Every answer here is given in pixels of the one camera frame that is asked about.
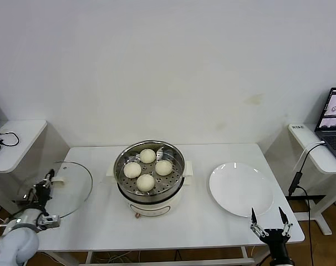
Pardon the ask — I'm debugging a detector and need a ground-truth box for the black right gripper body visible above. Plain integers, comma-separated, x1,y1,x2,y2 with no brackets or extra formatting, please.
263,227,293,259

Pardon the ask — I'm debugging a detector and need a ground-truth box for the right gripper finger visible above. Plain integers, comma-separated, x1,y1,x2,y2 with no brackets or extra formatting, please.
278,206,293,237
250,207,268,238

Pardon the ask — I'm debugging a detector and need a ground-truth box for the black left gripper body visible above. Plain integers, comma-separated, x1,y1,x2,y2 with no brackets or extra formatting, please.
32,180,54,207

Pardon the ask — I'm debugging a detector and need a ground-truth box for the round glass pot lid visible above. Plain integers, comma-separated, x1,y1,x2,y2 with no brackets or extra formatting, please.
17,161,93,219

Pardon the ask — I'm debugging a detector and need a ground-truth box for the white steamed baozi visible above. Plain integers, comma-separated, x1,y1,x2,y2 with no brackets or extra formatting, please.
155,160,173,176
139,149,157,164
136,173,155,192
123,162,142,178

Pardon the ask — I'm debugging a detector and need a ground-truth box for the perforated steel steamer basket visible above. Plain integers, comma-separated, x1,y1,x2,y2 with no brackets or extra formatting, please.
113,140,186,196

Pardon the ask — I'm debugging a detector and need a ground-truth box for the round white plate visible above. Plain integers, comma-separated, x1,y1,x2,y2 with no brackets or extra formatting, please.
208,162,274,218

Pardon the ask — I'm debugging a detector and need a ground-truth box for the white side table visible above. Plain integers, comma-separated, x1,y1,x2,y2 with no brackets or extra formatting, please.
288,122,336,236
0,120,48,222

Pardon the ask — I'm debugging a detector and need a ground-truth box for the grey open laptop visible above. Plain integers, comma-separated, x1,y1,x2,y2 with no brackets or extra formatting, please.
314,88,336,167

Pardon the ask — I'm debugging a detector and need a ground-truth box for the cream electric cooker pot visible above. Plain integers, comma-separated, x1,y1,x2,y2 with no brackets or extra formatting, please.
105,160,194,219

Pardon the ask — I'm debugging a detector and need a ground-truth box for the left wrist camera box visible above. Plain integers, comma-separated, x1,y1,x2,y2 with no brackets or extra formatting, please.
36,213,60,229

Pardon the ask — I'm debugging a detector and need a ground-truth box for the thin black looped cable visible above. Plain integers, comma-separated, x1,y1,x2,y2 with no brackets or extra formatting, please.
0,132,20,147

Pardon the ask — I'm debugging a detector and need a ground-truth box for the flat white cable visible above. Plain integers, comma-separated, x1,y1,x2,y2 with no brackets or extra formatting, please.
292,140,325,172

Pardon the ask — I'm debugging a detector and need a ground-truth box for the white table frame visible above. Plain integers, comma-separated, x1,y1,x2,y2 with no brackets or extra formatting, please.
37,243,274,266

